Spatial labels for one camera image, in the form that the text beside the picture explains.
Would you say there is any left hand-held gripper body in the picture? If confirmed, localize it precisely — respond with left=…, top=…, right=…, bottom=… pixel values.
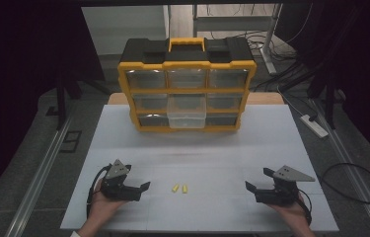
left=100, top=158, right=143, bottom=202

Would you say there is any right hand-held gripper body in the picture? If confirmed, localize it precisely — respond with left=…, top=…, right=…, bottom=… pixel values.
left=255, top=164, right=317, bottom=207

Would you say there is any clear plastic drawer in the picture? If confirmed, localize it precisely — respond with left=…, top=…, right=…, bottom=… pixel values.
left=167, top=96, right=207, bottom=129

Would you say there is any yellow black drawer organizer cabinet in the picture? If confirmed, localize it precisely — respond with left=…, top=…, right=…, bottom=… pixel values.
left=117, top=37, right=258, bottom=133

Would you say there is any person's right hand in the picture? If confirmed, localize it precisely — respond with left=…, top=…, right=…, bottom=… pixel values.
left=266, top=192, right=309, bottom=225

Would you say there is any person's left hand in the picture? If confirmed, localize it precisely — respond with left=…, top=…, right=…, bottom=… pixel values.
left=90, top=179, right=128, bottom=215

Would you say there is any white power strip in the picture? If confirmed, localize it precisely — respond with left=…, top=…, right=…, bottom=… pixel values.
left=300, top=114, right=330, bottom=139

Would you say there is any black metal stand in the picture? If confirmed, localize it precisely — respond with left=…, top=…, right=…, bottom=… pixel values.
left=44, top=73, right=82, bottom=131
left=307, top=77, right=341, bottom=130

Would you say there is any white desk leg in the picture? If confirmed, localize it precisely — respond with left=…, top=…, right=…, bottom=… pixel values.
left=259, top=3, right=284, bottom=75

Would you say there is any dark curtain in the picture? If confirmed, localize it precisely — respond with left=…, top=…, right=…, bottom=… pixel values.
left=275, top=0, right=370, bottom=172
left=0, top=0, right=106, bottom=211

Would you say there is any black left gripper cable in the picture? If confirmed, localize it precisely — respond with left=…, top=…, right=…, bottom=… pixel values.
left=86, top=163, right=111, bottom=219

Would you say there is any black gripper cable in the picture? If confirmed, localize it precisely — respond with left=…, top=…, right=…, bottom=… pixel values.
left=297, top=188, right=314, bottom=227
left=86, top=163, right=111, bottom=219

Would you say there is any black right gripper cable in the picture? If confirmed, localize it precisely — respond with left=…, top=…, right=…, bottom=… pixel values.
left=297, top=188, right=314, bottom=227

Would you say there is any black floor socket frame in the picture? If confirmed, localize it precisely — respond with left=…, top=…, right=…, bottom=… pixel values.
left=58, top=129, right=83, bottom=154

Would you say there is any aluminium floor rail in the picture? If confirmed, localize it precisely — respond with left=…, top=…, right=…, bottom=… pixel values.
left=309, top=98, right=370, bottom=237
left=4, top=117, right=72, bottom=237

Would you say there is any white power strip cable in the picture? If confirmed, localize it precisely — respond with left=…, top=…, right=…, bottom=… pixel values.
left=276, top=84, right=307, bottom=117

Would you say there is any bundle of black floor cables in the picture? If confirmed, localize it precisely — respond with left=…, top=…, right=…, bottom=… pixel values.
left=210, top=30, right=319, bottom=93

